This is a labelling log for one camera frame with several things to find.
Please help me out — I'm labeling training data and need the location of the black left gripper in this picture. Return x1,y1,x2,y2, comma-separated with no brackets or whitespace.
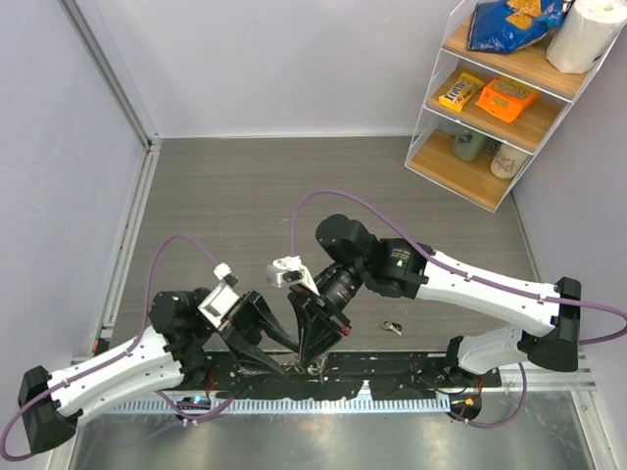
200,290,299,374

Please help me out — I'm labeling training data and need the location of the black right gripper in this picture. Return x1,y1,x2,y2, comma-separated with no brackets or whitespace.
288,259,367,368

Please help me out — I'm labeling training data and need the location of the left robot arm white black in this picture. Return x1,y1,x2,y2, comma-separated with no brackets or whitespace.
18,287,298,454

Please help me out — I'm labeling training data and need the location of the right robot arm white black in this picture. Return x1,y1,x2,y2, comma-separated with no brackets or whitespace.
274,214,581,386

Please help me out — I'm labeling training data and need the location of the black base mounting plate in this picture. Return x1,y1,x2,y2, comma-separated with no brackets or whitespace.
198,352,502,401

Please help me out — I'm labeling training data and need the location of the grey green cup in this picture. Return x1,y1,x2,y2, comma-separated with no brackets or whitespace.
452,127,487,162

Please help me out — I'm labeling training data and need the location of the white printed cup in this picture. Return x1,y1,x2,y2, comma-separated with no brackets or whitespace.
490,143,529,179

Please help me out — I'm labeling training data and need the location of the yellow candy bag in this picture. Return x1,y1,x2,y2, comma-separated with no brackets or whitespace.
438,72,486,113

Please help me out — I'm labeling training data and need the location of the orange candy bag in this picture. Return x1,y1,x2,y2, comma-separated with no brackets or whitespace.
475,76,540,123

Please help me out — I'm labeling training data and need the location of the blue chips bag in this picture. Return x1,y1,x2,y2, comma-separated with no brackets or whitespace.
466,0,568,54

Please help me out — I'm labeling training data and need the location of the white paper towel roll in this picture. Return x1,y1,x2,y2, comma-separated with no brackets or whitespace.
546,0,626,74

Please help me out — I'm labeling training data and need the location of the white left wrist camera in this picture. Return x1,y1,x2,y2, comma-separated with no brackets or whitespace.
198,262,240,330

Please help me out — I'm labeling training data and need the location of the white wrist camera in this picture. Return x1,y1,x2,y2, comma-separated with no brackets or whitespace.
265,256,319,296
198,262,240,330

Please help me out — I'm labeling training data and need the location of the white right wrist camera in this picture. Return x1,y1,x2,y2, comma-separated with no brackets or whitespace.
265,256,319,296

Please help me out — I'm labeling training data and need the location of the aluminium cable duct rail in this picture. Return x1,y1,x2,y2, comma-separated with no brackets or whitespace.
108,393,451,415

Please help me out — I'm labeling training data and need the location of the white wire wooden shelf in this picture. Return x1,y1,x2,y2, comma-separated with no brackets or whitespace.
405,1,617,212

